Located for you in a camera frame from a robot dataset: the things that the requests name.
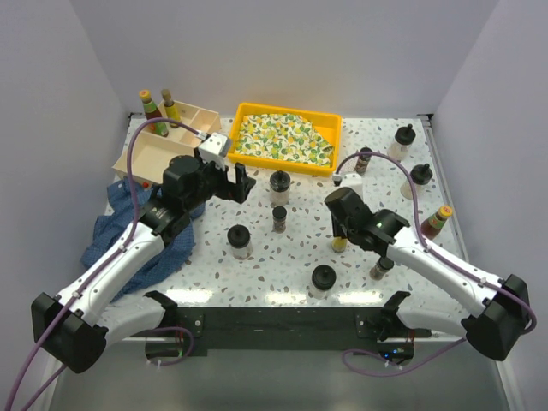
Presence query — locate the lemon-print cloth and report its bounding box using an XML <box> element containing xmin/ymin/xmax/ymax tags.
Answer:
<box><xmin>235</xmin><ymin>113</ymin><xmax>334</xmax><ymax>167</ymax></box>

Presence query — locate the yellow plastic bin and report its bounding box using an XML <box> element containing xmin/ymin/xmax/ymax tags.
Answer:
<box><xmin>229</xmin><ymin>102</ymin><xmax>342</xmax><ymax>176</ymax></box>

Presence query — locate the red sauce bottle, yellow cap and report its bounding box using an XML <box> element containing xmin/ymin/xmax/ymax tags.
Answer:
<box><xmin>420</xmin><ymin>205</ymin><xmax>453</xmax><ymax>240</ymax></box>

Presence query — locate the spice jar back-right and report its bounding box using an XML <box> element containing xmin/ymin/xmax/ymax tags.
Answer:
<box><xmin>354</xmin><ymin>146</ymin><xmax>372</xmax><ymax>176</ymax></box>

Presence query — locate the clear shaker jar front-centre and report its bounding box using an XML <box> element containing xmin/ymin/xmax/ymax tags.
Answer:
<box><xmin>309</xmin><ymin>265</ymin><xmax>337</xmax><ymax>299</ymax></box>

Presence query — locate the blue checkered cloth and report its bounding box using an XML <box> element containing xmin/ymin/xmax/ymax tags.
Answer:
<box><xmin>80</xmin><ymin>178</ymin><xmax>194</xmax><ymax>301</ymax></box>

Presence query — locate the yellow-label bottle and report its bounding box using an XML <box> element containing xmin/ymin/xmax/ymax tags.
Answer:
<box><xmin>331</xmin><ymin>236</ymin><xmax>348</xmax><ymax>253</ymax></box>
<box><xmin>161</xmin><ymin>88</ymin><xmax>181</xmax><ymax>122</ymax></box>

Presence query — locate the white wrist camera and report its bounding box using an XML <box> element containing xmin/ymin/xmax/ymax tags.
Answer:
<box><xmin>198</xmin><ymin>132</ymin><xmax>232</xmax><ymax>170</ymax></box>
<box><xmin>331</xmin><ymin>172</ymin><xmax>363</xmax><ymax>197</ymax></box>

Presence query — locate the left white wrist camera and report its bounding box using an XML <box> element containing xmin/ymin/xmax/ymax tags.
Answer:
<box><xmin>198</xmin><ymin>132</ymin><xmax>232</xmax><ymax>170</ymax></box>

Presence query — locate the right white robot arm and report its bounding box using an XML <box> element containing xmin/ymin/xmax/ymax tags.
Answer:
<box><xmin>325</xmin><ymin>187</ymin><xmax>533</xmax><ymax>361</ymax></box>

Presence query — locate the clear shaker jar right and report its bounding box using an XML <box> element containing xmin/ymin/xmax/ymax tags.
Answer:
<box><xmin>400</xmin><ymin>164</ymin><xmax>433</xmax><ymax>200</ymax></box>

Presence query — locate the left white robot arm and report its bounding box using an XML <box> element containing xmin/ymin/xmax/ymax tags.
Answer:
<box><xmin>31</xmin><ymin>155</ymin><xmax>256</xmax><ymax>373</ymax></box>

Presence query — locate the clear shaker jar centre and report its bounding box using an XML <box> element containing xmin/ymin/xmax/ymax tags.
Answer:
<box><xmin>269</xmin><ymin>170</ymin><xmax>291</xmax><ymax>206</ymax></box>

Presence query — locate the clear shaker jar front-left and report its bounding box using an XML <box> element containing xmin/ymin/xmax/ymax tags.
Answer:
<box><xmin>227</xmin><ymin>224</ymin><xmax>253</xmax><ymax>260</ymax></box>

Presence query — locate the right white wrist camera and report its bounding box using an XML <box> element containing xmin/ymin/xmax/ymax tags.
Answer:
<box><xmin>331</xmin><ymin>172</ymin><xmax>363</xmax><ymax>197</ymax></box>

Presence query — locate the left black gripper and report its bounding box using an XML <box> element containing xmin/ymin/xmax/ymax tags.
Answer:
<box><xmin>184</xmin><ymin>146</ymin><xmax>255</xmax><ymax>212</ymax></box>

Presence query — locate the dark spice jar, black lid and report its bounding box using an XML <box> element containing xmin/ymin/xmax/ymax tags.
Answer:
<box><xmin>272</xmin><ymin>205</ymin><xmax>287</xmax><ymax>233</ymax></box>

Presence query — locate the clear shaker jar back-right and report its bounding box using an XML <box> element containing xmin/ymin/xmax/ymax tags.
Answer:
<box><xmin>387</xmin><ymin>124</ymin><xmax>416</xmax><ymax>162</ymax></box>

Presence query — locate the green-label sauce bottle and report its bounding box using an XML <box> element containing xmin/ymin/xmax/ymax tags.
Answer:
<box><xmin>139</xmin><ymin>89</ymin><xmax>169</xmax><ymax>137</ymax></box>

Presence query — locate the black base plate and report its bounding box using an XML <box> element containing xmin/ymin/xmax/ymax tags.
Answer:
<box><xmin>137</xmin><ymin>303</ymin><xmax>432</xmax><ymax>356</ymax></box>

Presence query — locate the spice jar front-right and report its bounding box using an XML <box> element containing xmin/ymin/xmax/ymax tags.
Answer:
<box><xmin>370</xmin><ymin>257</ymin><xmax>394</xmax><ymax>281</ymax></box>

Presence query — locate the cream divided organizer tray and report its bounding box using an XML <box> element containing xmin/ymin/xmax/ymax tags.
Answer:
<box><xmin>132</xmin><ymin>101</ymin><xmax>221</xmax><ymax>185</ymax></box>

